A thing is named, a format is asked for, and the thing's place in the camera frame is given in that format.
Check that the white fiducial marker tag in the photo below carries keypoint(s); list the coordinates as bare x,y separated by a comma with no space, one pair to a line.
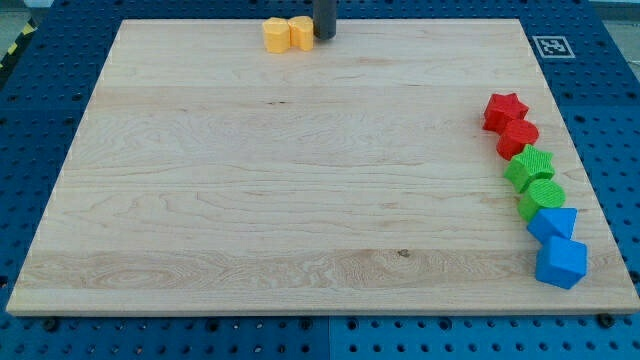
553,47

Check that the yellow heart block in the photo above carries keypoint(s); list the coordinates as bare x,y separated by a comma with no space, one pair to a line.
301,32

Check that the light wooden board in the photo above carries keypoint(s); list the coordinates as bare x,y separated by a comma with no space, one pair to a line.
208,177

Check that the black bolt front left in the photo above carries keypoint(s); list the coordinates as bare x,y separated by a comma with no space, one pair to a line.
50,325

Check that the yellow hexagon block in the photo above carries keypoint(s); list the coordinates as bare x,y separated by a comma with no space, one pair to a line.
276,35

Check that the blue triangle block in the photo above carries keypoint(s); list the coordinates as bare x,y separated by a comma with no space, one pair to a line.
553,222

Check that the black bolt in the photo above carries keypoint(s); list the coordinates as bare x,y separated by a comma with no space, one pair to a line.
50,325
605,320

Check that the blue cube block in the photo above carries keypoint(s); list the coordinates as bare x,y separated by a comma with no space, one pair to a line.
561,262

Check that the black bolt front right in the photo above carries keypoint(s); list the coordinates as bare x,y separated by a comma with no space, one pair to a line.
605,320

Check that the red cylinder block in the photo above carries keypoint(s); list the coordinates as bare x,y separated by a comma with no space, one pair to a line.
516,135

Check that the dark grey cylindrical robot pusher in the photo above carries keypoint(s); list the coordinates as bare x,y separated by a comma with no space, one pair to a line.
324,18

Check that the red star block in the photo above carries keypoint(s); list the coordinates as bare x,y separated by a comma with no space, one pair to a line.
502,109

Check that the yellow black hazard tape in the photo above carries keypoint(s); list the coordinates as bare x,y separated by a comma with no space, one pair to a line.
18,46

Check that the green cylinder block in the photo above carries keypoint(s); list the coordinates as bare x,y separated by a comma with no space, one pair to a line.
541,194

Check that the green star block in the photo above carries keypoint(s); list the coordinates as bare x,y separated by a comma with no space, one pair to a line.
529,165

